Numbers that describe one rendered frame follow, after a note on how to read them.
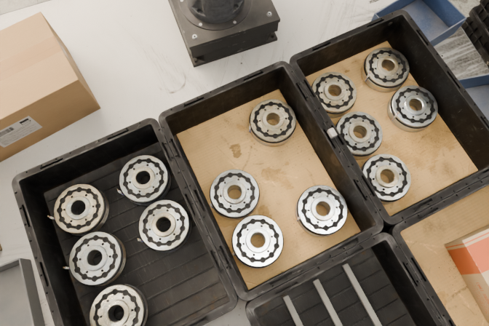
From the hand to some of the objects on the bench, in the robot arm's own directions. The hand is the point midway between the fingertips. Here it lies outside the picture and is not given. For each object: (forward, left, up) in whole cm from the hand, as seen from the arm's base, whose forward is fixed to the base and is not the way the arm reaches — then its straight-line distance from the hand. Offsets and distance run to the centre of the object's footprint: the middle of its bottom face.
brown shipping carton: (-34, +97, -43) cm, 112 cm away
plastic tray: (-87, +109, -41) cm, 145 cm away
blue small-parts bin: (-30, -9, -40) cm, 51 cm away
